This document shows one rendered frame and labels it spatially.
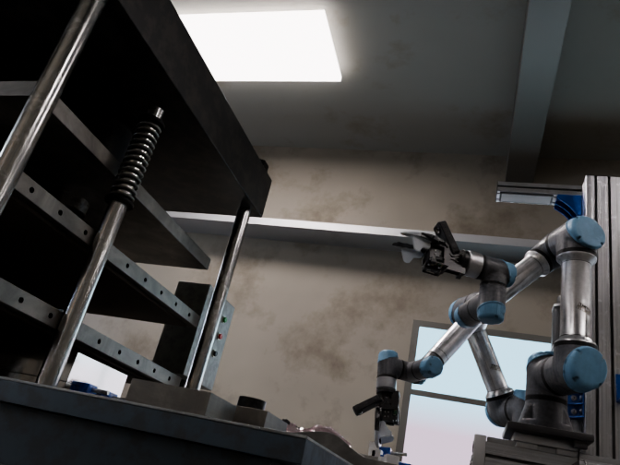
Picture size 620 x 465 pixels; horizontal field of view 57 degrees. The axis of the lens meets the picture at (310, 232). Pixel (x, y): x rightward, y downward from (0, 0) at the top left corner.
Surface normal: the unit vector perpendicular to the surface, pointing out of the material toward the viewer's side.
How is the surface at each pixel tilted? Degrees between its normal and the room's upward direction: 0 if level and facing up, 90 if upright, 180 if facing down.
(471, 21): 180
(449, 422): 90
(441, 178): 90
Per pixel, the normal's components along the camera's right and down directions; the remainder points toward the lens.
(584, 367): 0.19, -0.26
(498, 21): -0.21, 0.88
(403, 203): -0.22, -0.46
